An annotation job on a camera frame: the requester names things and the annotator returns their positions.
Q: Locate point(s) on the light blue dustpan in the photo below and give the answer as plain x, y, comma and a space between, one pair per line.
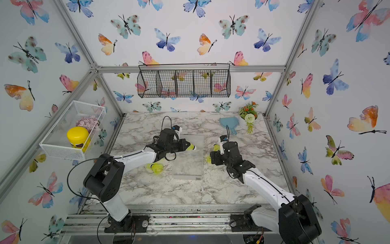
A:
231, 123

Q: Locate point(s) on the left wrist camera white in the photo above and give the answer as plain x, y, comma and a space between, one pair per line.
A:
177, 129

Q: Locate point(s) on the yellow lidded jar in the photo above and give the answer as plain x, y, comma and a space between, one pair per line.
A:
79, 138

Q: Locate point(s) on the yellow shuttlecock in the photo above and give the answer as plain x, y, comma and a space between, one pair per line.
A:
216, 147
191, 147
156, 168
208, 159

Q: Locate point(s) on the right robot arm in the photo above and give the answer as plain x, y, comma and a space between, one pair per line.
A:
293, 217

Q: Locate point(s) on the white mesh wall basket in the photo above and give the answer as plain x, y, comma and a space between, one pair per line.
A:
56, 144

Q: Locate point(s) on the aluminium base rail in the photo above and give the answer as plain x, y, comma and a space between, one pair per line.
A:
162, 220

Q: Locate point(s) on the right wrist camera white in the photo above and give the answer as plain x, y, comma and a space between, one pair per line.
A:
222, 140

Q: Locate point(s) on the pink flower ball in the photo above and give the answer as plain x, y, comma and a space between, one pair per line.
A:
90, 123

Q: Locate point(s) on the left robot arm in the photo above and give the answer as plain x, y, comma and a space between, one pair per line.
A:
105, 178

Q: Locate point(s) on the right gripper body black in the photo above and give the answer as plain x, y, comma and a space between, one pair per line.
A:
221, 159

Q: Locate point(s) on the translucent plastic storage box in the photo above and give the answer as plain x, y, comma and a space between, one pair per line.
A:
189, 164

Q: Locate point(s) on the white potted artificial plant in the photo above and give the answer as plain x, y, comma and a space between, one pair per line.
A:
249, 114

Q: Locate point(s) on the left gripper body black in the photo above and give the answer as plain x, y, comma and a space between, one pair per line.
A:
175, 146

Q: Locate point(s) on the black wire wall basket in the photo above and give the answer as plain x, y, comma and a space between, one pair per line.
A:
194, 81

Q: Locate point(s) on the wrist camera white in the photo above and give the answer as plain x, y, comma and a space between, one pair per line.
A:
177, 129
222, 140

